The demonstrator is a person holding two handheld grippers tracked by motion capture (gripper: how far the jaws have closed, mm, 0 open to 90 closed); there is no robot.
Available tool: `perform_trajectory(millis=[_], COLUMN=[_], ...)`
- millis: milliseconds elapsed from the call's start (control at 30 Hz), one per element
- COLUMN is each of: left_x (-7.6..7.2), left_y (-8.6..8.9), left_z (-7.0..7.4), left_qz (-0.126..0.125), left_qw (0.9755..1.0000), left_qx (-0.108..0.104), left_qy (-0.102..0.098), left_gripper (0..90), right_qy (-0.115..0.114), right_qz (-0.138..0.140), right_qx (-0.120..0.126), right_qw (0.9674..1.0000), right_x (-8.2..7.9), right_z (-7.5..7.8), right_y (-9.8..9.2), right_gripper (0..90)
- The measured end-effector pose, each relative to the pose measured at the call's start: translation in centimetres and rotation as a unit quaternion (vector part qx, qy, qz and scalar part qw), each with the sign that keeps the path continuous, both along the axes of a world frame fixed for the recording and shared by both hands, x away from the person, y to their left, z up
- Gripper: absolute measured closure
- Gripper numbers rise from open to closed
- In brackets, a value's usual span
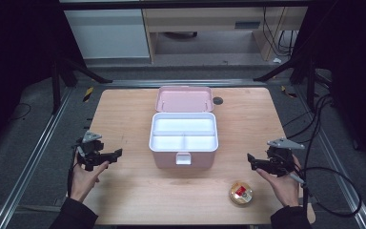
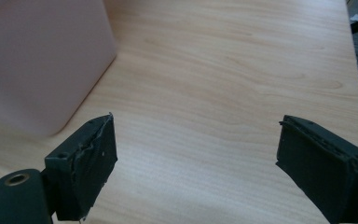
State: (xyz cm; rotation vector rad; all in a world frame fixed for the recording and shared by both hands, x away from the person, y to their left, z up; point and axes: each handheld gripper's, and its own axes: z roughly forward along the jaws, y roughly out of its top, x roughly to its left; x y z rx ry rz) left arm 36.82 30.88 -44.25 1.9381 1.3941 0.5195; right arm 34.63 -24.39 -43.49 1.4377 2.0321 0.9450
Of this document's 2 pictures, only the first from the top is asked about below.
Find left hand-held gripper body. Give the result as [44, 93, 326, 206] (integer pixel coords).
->
[75, 130, 110, 172]

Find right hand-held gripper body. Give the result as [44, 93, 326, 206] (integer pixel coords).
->
[266, 136, 306, 177]

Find round gold tin red label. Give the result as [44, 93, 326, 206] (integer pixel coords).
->
[228, 180, 254, 206]

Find white divided tray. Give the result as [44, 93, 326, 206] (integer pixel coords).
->
[149, 112, 219, 153]

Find pink storage box with lid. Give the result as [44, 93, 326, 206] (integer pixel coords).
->
[148, 85, 219, 170]

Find person's left hand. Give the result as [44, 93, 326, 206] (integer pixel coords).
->
[70, 159, 111, 203]

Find person's right hand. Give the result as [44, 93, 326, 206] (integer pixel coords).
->
[254, 155, 303, 208]

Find yellow black tape strip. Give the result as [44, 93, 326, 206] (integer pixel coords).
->
[280, 85, 298, 99]
[82, 86, 95, 103]

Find black metal stand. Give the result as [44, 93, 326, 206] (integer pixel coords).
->
[253, 52, 319, 113]
[51, 56, 113, 115]

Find black curtain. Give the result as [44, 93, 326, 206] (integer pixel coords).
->
[0, 0, 87, 154]
[290, 0, 366, 177]

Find white cabinet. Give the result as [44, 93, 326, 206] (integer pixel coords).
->
[63, 8, 151, 60]

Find light wooden desk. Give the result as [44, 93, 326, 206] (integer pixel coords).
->
[141, 6, 309, 63]

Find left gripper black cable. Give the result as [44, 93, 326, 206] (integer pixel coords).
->
[67, 144, 79, 198]

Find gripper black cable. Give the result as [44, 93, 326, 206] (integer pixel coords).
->
[67, 144, 79, 198]
[287, 166, 362, 219]

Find metal floor rail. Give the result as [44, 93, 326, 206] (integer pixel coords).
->
[0, 87, 74, 229]
[293, 85, 366, 229]

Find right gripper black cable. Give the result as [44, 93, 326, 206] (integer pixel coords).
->
[287, 166, 362, 219]

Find thin black floor cable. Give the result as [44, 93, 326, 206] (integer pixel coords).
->
[9, 101, 32, 121]

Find black cables under desk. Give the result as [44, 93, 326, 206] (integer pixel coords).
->
[261, 7, 300, 58]

